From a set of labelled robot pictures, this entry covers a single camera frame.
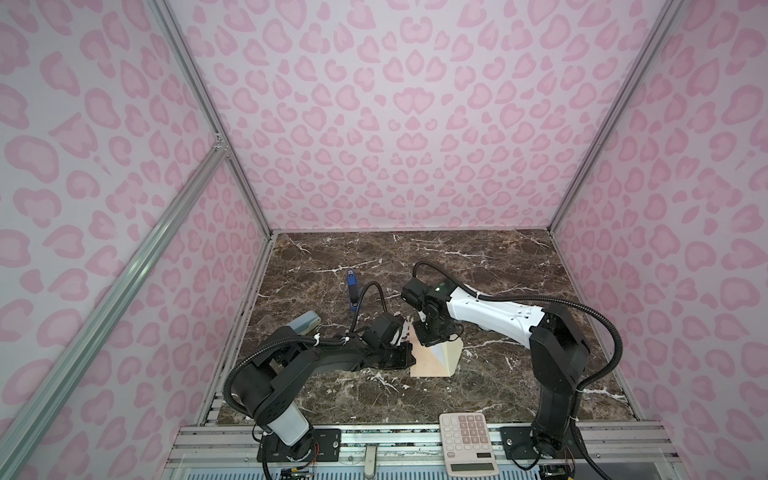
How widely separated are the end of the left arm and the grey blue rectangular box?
28 centimetres

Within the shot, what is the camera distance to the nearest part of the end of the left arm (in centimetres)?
76

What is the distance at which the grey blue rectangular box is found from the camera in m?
0.93
